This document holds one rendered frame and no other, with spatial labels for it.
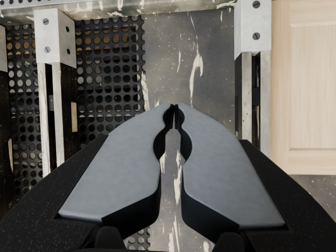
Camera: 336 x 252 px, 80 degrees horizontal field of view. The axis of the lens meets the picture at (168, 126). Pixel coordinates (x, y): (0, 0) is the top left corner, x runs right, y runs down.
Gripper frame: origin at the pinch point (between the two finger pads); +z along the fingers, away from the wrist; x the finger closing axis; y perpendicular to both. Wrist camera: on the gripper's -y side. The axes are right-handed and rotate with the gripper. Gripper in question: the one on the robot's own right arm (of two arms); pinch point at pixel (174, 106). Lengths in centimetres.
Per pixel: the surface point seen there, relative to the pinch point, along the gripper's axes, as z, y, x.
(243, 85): 31.1, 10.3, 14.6
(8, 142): 33, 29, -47
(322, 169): 25, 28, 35
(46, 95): 32.9, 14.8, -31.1
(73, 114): 34.8, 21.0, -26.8
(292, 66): 37.7, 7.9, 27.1
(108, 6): 44.5, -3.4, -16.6
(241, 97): 30.3, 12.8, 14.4
